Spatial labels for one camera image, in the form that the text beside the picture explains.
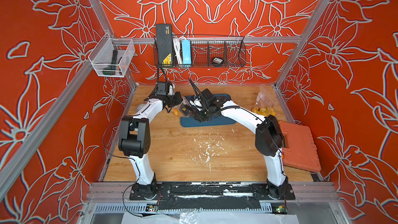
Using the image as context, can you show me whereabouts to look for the clear bag with yellow toys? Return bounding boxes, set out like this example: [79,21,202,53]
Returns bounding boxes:
[172,96,191,118]

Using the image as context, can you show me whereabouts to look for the clear resealable bag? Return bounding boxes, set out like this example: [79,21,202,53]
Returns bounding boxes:
[255,86,279,112]
[252,107,276,117]

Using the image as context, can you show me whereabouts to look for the black metal tongs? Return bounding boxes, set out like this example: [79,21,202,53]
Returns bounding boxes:
[182,104,202,116]

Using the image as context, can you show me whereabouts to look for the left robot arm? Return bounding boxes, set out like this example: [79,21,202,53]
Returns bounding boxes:
[118,67,182,199]

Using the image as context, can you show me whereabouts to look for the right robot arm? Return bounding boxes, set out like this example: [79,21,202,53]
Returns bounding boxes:
[187,80,289,199]

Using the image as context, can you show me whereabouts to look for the blue plastic tray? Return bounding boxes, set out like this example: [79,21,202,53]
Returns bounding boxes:
[180,95,236,128]

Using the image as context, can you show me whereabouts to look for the clear tape roll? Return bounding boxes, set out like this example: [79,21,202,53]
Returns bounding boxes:
[136,104,146,114]

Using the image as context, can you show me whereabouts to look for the light blue box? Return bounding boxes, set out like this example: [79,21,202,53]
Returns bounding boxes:
[181,39,192,67]

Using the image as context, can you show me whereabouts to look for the black box with yellow label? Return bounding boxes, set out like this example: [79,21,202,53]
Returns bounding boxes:
[155,24,175,67]

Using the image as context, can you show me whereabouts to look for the clear acrylic bin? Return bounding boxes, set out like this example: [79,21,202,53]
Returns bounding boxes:
[89,33,135,78]

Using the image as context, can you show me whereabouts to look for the orange tool case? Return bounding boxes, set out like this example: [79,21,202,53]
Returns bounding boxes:
[279,121,321,173]

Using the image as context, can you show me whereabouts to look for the white cable bundle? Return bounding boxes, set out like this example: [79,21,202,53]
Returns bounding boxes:
[172,36,184,66]

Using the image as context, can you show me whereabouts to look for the black wire basket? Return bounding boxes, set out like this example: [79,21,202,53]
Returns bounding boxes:
[153,35,247,68]

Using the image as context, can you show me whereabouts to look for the dark green screwdriver handle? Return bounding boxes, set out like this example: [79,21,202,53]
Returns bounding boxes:
[103,49,118,76]

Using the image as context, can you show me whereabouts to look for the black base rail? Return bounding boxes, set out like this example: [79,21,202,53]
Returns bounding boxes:
[124,181,296,214]

